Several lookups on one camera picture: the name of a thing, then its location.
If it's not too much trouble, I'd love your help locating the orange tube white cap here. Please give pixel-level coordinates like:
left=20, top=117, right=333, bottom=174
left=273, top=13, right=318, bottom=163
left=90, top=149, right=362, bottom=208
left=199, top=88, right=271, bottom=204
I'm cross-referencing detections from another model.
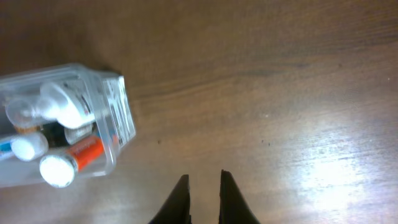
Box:
left=39, top=136, right=104, bottom=188

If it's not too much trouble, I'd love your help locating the white blue toothpaste box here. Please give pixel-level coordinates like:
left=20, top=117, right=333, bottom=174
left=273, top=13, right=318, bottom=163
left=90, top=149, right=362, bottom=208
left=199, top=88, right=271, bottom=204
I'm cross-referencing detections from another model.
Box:
left=0, top=136, right=14, bottom=161

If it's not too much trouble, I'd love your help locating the clear plastic container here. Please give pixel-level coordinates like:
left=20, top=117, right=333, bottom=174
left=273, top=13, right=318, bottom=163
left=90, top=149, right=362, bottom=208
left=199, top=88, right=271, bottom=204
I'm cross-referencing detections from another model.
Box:
left=1, top=63, right=136, bottom=187

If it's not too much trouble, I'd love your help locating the dark bottle white cap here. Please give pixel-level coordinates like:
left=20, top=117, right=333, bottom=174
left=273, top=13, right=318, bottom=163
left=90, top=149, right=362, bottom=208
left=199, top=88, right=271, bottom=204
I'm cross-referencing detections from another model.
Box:
left=10, top=122, right=93, bottom=162

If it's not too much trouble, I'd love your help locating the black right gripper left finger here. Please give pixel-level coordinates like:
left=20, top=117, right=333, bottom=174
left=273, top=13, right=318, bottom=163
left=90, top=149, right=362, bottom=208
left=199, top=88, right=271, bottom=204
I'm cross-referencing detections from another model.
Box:
left=149, top=174, right=191, bottom=224

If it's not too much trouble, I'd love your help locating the white bottle clear cap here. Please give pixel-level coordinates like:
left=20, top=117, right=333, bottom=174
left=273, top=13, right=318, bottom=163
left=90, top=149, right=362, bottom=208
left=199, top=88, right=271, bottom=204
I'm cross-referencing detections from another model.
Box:
left=6, top=80, right=95, bottom=129

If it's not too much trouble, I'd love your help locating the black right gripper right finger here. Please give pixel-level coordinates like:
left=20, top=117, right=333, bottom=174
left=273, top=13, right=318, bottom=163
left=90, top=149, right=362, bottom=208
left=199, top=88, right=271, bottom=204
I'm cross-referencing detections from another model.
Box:
left=218, top=170, right=260, bottom=224

